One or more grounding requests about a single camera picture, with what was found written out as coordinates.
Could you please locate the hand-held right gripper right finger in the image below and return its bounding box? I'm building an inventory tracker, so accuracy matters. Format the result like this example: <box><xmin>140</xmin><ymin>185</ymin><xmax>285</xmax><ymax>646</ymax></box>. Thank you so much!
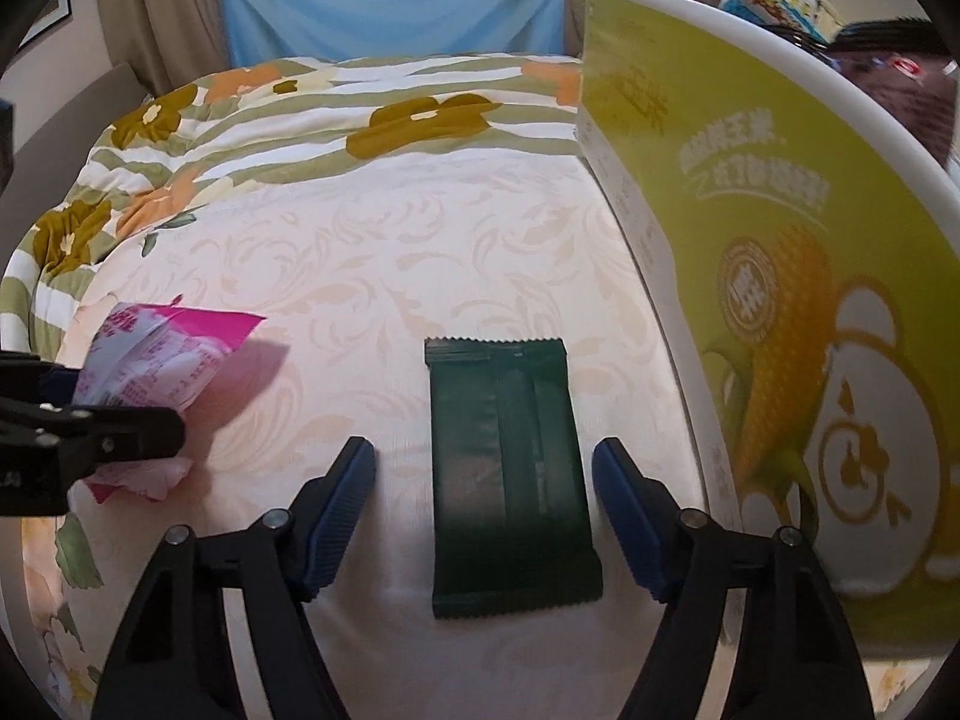
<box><xmin>591</xmin><ymin>436</ymin><xmax>880</xmax><ymax>720</ymax></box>

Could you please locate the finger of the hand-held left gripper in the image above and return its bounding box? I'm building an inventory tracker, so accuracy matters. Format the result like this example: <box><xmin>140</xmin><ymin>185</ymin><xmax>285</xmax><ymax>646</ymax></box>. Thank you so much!
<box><xmin>0</xmin><ymin>403</ymin><xmax>186</xmax><ymax>482</ymax></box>
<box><xmin>0</xmin><ymin>349</ymin><xmax>77</xmax><ymax>407</ymax></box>

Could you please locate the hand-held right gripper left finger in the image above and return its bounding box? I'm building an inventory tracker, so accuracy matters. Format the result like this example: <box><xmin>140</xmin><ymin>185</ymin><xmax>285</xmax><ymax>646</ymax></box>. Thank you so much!
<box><xmin>90</xmin><ymin>435</ymin><xmax>377</xmax><ymax>720</ymax></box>

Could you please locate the pink snack packet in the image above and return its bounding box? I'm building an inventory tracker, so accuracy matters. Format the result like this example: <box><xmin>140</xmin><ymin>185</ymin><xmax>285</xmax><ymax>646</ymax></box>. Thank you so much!
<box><xmin>71</xmin><ymin>298</ymin><xmax>269</xmax><ymax>505</ymax></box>

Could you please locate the dark green snack packet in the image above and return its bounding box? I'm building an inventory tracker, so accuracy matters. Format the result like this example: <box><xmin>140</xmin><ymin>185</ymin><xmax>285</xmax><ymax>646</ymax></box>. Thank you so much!
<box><xmin>422</xmin><ymin>336</ymin><xmax>605</xmax><ymax>622</ymax></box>

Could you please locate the green cardboard box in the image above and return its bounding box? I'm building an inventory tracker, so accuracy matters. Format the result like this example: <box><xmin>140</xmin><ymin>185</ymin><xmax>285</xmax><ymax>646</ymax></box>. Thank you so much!
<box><xmin>574</xmin><ymin>0</ymin><xmax>960</xmax><ymax>662</ymax></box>

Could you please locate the cream patterned bed sheet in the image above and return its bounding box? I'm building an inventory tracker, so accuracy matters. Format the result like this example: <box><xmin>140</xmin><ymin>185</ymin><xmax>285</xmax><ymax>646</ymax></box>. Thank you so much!
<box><xmin>0</xmin><ymin>157</ymin><xmax>751</xmax><ymax>720</ymax></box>

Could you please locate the grey headboard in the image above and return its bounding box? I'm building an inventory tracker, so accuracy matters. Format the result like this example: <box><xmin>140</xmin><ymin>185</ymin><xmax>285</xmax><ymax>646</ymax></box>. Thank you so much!
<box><xmin>13</xmin><ymin>62</ymin><xmax>156</xmax><ymax>167</ymax></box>

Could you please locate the floral striped blanket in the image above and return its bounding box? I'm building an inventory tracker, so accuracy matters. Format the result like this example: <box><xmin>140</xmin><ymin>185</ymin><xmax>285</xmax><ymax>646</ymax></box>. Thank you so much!
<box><xmin>0</xmin><ymin>52</ymin><xmax>587</xmax><ymax>362</ymax></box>

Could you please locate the framed building picture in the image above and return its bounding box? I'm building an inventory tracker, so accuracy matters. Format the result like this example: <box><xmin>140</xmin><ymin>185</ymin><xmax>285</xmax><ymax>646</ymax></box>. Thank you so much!
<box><xmin>19</xmin><ymin>0</ymin><xmax>73</xmax><ymax>51</ymax></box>

